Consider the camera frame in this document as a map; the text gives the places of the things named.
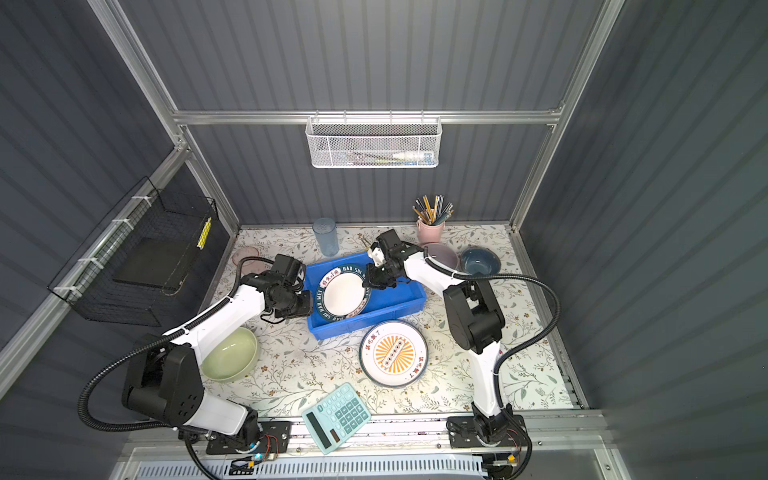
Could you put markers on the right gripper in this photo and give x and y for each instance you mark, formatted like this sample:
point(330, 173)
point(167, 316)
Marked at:
point(371, 279)

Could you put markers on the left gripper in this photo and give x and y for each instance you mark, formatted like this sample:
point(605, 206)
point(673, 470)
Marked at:
point(306, 308)

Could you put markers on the green rim lettered plate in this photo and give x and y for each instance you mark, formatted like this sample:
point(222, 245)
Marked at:
point(341, 294)

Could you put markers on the orange sunburst plate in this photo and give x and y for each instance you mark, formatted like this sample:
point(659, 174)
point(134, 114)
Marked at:
point(393, 354)

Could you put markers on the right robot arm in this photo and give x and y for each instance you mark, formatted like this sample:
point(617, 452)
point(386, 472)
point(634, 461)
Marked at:
point(474, 316)

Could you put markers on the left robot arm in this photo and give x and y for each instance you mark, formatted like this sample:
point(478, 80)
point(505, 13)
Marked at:
point(165, 383)

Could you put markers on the blue plastic bin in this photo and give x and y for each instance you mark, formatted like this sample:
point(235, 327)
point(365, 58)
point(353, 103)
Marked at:
point(405, 299)

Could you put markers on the brass clip on table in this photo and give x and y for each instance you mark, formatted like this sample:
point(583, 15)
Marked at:
point(365, 241)

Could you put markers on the pink pencil cup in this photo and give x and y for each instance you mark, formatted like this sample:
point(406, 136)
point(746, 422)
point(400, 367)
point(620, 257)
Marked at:
point(428, 233)

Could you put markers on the pink translucent tumbler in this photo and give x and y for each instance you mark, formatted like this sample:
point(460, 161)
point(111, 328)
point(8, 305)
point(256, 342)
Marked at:
point(239, 254)

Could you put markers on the pink bowl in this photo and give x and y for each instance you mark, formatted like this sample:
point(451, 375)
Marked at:
point(442, 255)

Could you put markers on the pencils bundle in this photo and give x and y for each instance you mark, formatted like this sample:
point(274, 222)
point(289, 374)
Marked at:
point(433, 211)

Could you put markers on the blue translucent tumbler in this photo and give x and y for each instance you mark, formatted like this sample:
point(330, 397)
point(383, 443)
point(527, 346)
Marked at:
point(325, 231)

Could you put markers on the green bowl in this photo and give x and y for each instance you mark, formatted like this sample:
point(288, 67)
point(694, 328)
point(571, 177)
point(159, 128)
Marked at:
point(234, 358)

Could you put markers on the blue grey bowl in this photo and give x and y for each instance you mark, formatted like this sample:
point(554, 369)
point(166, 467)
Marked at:
point(479, 261)

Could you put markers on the yellow tag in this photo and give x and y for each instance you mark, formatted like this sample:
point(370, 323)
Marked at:
point(204, 233)

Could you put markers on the pens in white basket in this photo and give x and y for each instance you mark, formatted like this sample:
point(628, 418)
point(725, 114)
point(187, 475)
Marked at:
point(407, 158)

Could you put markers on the black slab in basket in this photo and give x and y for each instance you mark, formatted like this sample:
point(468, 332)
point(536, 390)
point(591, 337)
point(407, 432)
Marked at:
point(156, 263)

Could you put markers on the teal calculator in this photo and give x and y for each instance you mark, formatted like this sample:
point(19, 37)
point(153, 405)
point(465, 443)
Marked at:
point(336, 418)

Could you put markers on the white wire mesh basket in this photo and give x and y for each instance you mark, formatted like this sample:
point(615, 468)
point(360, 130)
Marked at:
point(329, 138)

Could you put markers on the black wire basket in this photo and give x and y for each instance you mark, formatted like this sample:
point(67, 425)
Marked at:
point(86, 283)

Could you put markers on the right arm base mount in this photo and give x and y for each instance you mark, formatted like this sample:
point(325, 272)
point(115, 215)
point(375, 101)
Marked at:
point(505, 429)

